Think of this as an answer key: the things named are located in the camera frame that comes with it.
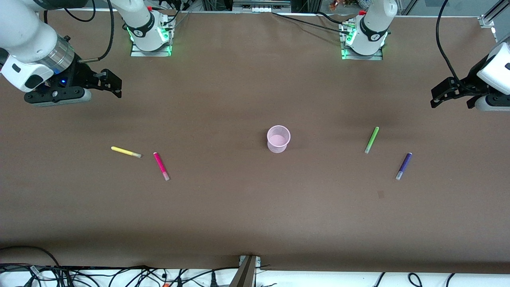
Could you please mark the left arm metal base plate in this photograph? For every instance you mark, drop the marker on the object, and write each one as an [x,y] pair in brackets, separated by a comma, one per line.
[360,57]

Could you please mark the magenta marker pen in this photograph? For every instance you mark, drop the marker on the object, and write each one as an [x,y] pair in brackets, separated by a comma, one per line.
[161,165]

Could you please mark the silver metal edge bracket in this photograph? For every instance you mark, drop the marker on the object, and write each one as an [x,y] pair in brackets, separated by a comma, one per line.
[257,261]

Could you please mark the purple marker pen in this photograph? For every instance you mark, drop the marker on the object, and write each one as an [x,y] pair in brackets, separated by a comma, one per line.
[404,165]

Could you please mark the yellow marker pen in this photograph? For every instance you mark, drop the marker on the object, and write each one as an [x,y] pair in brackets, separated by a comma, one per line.
[123,151]

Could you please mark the green marker pen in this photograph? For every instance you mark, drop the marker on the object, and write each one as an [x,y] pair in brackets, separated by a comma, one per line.
[372,138]

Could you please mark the silver power strip box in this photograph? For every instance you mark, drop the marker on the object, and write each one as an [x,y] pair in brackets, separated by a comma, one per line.
[261,6]

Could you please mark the pink plastic cup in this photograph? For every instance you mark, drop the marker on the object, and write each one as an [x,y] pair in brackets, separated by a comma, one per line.
[278,139]

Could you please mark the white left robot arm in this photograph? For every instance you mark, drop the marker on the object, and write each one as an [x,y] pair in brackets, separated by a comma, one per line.
[374,24]

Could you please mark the dark camera stand post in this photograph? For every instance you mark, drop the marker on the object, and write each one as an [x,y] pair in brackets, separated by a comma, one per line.
[243,277]

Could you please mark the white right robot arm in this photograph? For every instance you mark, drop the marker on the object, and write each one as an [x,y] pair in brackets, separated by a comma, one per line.
[24,36]

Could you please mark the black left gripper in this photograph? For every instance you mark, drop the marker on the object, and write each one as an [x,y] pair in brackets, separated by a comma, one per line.
[467,83]

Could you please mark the aluminium frame corner profile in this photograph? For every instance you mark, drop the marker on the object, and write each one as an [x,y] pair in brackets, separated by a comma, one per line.
[492,16]

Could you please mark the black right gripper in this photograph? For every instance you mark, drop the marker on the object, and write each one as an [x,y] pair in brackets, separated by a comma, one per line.
[79,74]

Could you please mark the brown table cover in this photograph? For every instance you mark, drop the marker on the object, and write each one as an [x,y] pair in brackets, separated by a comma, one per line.
[239,207]

